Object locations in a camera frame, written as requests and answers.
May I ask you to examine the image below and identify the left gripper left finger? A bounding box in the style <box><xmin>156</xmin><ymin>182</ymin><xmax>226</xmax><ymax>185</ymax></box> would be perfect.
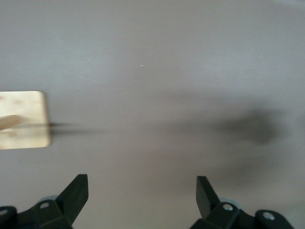
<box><xmin>0</xmin><ymin>174</ymin><xmax>89</xmax><ymax>229</ymax></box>

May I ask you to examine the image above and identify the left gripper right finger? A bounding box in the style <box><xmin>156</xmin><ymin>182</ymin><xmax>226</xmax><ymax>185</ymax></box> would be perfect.
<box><xmin>190</xmin><ymin>176</ymin><xmax>295</xmax><ymax>229</ymax></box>

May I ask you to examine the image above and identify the wooden cup rack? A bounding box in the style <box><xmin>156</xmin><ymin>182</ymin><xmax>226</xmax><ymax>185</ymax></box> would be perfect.
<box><xmin>0</xmin><ymin>90</ymin><xmax>53</xmax><ymax>150</ymax></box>

